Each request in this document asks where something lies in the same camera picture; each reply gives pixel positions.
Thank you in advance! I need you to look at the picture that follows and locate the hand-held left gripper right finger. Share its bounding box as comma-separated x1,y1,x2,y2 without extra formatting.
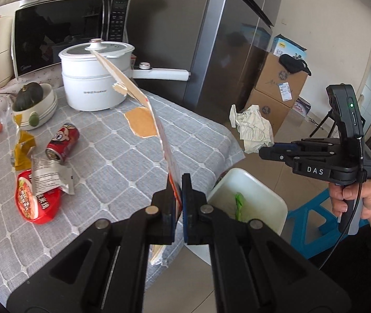
182,173,352,313

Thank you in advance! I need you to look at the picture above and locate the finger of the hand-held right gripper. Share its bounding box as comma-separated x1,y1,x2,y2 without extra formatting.
259,146,298,170
272,139,339,153

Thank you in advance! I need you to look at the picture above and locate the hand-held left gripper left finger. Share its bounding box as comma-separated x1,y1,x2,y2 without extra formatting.
6,187,181,313

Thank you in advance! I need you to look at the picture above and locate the white tissue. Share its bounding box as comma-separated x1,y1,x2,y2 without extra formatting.
229,104,275,154

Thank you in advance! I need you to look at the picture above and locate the white trash bin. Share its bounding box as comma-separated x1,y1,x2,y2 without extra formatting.
185,168,289,263

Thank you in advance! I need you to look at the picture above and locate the person's right forearm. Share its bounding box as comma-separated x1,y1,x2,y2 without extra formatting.
319,202,371,313

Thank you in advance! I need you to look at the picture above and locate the small blue white pack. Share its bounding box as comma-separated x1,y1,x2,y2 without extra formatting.
292,97,312,115

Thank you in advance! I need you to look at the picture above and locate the black folding stand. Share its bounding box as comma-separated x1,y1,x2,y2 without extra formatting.
309,107,336,137

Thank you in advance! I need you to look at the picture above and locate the blue plastic stool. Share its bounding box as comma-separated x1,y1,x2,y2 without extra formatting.
285,189,371,258

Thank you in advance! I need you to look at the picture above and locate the grey checked tablecloth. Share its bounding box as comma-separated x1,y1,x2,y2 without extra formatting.
0,88,246,300

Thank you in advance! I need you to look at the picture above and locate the black bag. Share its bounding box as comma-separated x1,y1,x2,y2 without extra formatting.
279,54,312,76

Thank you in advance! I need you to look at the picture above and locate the blue white printed box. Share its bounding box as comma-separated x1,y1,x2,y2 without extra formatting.
272,34,307,60

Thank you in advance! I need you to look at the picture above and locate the grey refrigerator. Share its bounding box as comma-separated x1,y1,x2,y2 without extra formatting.
185,0,287,124

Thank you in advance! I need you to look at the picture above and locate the white printed wrapper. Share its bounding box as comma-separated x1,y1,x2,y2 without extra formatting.
31,156,75,196

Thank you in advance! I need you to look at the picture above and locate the red drink can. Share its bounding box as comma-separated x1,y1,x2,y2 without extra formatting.
45,123,80,164

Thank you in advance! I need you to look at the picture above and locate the red instant noodle bowl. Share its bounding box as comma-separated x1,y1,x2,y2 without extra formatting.
15,169,64,225

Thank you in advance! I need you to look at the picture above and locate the white electric pot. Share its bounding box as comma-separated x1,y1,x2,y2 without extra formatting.
60,50,191,111

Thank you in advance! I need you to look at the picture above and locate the yellow wrapper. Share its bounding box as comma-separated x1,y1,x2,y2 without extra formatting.
11,122,37,171

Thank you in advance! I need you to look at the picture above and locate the white bowl with green spots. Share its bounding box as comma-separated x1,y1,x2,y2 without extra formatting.
12,83,58,131

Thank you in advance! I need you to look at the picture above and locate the dark green pumpkin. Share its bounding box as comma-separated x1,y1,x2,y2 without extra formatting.
12,82,44,111

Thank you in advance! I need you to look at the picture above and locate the white pot lid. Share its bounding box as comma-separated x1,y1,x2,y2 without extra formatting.
58,39,134,57

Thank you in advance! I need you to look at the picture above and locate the white floral tablecloth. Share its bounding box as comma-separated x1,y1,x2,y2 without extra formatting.
0,63,65,97

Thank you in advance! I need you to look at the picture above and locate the black microwave oven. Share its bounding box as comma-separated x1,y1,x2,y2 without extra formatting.
11,0,130,79

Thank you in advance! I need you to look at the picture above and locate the black cable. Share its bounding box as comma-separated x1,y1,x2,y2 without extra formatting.
318,137,367,269

